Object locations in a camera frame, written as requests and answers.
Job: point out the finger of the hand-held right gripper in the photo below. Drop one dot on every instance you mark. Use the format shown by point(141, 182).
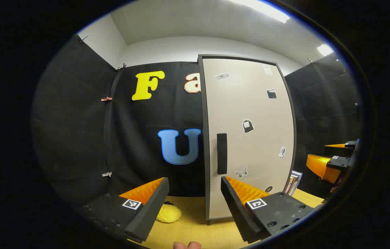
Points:
point(349, 144)
point(321, 166)

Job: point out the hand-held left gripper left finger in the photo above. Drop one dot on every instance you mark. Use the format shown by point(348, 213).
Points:
point(146, 214)

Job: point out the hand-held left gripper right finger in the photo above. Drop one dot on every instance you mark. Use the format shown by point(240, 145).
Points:
point(236, 211)

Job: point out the grey cabinet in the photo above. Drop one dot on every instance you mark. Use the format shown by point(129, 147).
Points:
point(204, 138)

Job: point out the yellow bumpy fruit toy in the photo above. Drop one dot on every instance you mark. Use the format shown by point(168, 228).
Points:
point(170, 214)

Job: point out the stack of books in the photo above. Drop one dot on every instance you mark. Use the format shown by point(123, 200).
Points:
point(294, 181)

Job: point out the white clip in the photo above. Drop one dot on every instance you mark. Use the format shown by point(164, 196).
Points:
point(107, 174)

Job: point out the small ceiling light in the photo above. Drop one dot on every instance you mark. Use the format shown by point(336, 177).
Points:
point(325, 50)

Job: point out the black backdrop cloth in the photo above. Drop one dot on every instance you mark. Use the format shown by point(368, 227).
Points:
point(77, 121)

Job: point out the red clip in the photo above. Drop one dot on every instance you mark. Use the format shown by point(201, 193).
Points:
point(106, 99)

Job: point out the black clip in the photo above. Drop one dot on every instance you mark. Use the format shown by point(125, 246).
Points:
point(122, 66)

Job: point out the long ceiling light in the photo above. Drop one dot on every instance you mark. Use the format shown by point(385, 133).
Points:
point(264, 8)

